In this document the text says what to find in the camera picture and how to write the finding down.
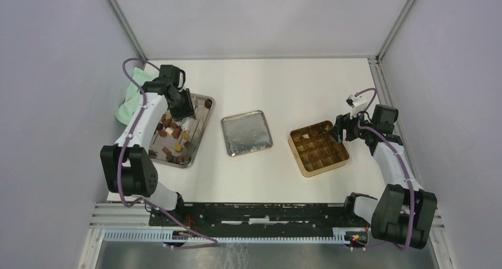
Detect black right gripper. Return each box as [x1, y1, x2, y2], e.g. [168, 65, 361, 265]
[327, 107, 375, 143]

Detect metal serving tongs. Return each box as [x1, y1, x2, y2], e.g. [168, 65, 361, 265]
[180, 117, 192, 132]

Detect gold chocolate box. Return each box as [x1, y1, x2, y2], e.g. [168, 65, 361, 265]
[288, 120, 349, 178]

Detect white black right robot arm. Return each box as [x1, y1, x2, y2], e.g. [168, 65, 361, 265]
[328, 103, 437, 250]

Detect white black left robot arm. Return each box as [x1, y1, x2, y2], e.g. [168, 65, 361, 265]
[100, 65, 195, 226]

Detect dark chocolate tray corner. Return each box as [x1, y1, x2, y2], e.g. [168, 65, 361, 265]
[204, 99, 213, 110]

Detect metal chocolate tray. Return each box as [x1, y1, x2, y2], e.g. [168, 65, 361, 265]
[148, 94, 215, 169]

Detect caramel round chocolate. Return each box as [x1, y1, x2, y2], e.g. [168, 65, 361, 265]
[174, 144, 184, 153]

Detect green patterned cloth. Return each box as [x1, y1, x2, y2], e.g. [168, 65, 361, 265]
[115, 68, 158, 126]

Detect silver box lid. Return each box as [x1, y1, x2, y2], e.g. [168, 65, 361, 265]
[221, 110, 273, 157]

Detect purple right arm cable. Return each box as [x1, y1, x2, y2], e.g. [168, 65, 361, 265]
[353, 88, 416, 250]

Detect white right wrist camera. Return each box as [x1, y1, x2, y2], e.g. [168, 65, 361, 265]
[346, 95, 368, 119]

